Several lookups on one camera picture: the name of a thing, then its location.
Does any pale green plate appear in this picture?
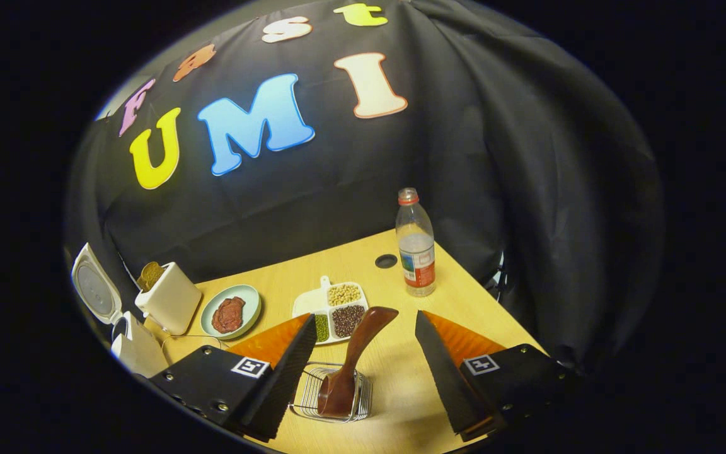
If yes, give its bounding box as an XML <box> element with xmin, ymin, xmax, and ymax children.
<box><xmin>200</xmin><ymin>284</ymin><xmax>262</xmax><ymax>341</ymax></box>

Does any clear water bottle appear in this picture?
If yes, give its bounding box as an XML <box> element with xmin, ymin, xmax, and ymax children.
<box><xmin>396</xmin><ymin>187</ymin><xmax>437</xmax><ymax>298</ymax></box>

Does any brown bread slice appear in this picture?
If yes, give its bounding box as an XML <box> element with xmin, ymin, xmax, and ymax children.
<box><xmin>137</xmin><ymin>262</ymin><xmax>166</xmax><ymax>292</ymax></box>

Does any wire chopstick holder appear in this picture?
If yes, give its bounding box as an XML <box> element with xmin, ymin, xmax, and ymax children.
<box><xmin>289</xmin><ymin>361</ymin><xmax>373</xmax><ymax>423</ymax></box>

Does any dark wooden spoon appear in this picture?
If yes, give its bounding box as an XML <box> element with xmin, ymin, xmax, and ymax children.
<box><xmin>317</xmin><ymin>306</ymin><xmax>400</xmax><ymax>418</ymax></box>

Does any white rice cooker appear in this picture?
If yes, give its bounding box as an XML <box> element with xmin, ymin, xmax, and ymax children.
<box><xmin>72</xmin><ymin>243</ymin><xmax>170</xmax><ymax>379</ymax></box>

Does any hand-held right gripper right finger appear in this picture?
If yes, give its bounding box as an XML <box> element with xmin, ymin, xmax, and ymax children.
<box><xmin>415</xmin><ymin>310</ymin><xmax>581</xmax><ymax>442</ymax></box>

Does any white divided grain dish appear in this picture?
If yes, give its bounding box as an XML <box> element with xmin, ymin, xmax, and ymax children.
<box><xmin>292</xmin><ymin>276</ymin><xmax>370</xmax><ymax>346</ymax></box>

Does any black backdrop cloth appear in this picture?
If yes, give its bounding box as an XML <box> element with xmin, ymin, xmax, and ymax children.
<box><xmin>64</xmin><ymin>0</ymin><xmax>663</xmax><ymax>373</ymax></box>

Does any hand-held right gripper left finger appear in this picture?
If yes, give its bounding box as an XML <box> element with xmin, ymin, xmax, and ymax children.
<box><xmin>149</xmin><ymin>313</ymin><xmax>318</xmax><ymax>442</ymax></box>

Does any white toaster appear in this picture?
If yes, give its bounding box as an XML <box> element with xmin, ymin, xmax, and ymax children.
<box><xmin>135</xmin><ymin>262</ymin><xmax>203</xmax><ymax>336</ymax></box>

